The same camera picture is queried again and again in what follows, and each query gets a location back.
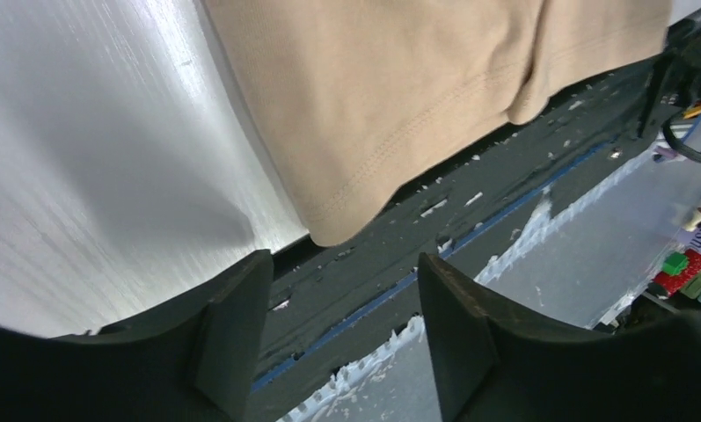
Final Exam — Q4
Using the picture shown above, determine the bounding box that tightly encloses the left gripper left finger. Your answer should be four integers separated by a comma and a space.
0, 250, 274, 421

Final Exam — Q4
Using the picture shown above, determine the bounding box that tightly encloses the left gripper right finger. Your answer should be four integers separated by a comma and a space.
418, 253, 701, 421

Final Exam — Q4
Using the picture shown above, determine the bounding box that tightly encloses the beige t shirt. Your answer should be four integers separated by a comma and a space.
205, 0, 673, 247

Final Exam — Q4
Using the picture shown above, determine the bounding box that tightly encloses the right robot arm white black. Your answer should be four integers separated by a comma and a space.
638, 17, 701, 138

